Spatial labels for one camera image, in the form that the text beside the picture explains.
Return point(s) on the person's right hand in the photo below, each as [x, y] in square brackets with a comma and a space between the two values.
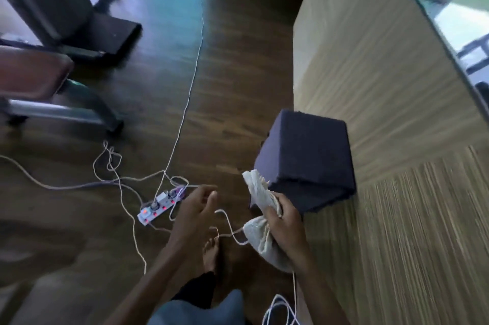
[288, 231]

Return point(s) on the person's grey-blue shirt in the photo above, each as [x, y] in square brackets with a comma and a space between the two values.
[198, 309]

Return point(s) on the person's black trouser leg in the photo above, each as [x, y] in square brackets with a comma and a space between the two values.
[195, 290]

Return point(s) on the person's left forearm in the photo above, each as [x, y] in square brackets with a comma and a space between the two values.
[149, 286]

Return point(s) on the white cloth bag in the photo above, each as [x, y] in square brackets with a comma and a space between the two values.
[263, 233]

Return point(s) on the person's left hand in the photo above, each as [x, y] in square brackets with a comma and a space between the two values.
[191, 221]

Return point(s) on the brown padded metal bench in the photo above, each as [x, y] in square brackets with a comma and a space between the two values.
[34, 84]

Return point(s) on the dark blue folded cloth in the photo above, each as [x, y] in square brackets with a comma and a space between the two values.
[305, 164]

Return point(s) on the white power strip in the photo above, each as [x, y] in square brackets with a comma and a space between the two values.
[160, 208]

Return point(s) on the person's right fingers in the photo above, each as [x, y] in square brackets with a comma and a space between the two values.
[273, 208]

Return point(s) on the person's bare foot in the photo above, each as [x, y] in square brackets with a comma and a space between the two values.
[210, 256]

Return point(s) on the person's left thumb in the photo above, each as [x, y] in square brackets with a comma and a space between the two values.
[213, 201]

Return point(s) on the dark exercise machine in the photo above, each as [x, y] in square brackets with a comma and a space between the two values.
[57, 8]

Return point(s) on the person's right forearm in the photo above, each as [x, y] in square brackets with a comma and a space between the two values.
[321, 298]

